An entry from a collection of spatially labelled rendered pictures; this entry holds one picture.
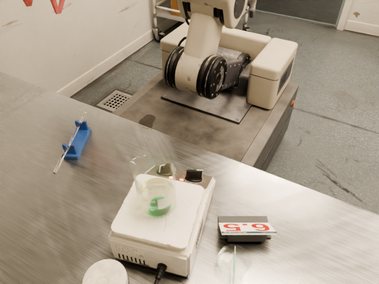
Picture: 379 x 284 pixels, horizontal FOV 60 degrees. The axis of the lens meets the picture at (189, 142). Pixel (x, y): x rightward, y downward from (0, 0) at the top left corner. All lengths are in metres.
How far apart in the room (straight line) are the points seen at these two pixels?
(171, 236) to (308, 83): 2.11
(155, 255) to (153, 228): 0.04
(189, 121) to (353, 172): 0.92
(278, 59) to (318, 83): 1.06
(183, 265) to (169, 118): 1.00
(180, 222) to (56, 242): 0.23
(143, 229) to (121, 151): 0.28
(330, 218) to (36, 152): 0.62
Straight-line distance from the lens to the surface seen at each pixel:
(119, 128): 0.81
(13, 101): 1.00
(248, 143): 1.34
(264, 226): 0.60
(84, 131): 0.80
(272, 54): 1.52
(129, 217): 0.52
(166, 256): 0.51
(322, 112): 2.23
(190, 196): 0.54
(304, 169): 1.81
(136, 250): 0.52
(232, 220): 0.62
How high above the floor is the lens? 1.26
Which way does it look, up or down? 42 degrees down
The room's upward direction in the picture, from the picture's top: straight up
